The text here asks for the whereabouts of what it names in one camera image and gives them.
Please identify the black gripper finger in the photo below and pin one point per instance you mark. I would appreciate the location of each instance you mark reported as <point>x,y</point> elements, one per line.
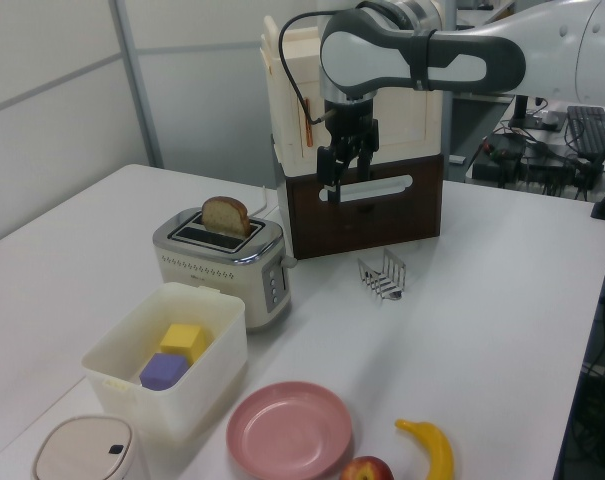
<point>330,169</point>
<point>368,151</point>

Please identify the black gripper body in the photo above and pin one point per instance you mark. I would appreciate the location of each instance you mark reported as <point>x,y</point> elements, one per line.
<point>351,122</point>

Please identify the cream toaster lever knob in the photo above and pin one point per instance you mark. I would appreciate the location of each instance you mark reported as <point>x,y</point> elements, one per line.
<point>289,260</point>

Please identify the cream chrome toaster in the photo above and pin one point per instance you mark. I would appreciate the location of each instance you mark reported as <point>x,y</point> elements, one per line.
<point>207,280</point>

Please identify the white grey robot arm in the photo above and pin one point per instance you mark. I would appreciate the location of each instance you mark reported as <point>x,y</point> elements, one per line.
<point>367,45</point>

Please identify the cream toy cabinet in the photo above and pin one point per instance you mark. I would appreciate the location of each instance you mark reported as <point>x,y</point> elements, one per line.
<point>407,115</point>

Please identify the dark brown wooden drawer box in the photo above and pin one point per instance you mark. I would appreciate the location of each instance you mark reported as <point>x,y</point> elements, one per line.
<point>372,225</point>

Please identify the toast bread slice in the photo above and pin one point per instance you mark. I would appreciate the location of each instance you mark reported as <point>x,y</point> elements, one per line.
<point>224,215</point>

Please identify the metal toast rack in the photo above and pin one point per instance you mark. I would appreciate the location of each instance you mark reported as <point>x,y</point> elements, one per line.
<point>377,285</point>

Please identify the black electronics box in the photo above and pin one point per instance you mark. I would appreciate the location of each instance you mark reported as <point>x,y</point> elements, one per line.
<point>497,165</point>

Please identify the black monitor stand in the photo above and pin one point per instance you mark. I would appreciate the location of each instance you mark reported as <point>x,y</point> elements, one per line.
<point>520,112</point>

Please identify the black computer keyboard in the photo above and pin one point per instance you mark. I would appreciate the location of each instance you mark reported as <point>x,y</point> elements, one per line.
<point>588,130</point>

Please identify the yellow foam block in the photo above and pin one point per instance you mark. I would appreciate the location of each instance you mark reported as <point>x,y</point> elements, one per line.
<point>179,337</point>

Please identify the white plastic container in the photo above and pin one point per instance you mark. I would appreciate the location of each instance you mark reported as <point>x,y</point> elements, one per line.
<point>207,380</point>

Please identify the purple foam block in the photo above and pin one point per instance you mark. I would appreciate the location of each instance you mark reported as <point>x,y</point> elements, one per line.
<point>162,370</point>

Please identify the pink plate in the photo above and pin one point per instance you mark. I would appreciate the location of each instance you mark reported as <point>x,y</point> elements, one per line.
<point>287,435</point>

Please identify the yellow toy banana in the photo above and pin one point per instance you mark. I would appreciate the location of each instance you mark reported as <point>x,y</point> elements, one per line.
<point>439,450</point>

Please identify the red apple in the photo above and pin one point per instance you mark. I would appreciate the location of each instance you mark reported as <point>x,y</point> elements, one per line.
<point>367,470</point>

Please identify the beige round lid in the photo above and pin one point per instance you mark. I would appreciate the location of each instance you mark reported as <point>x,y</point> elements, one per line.
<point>77,450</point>

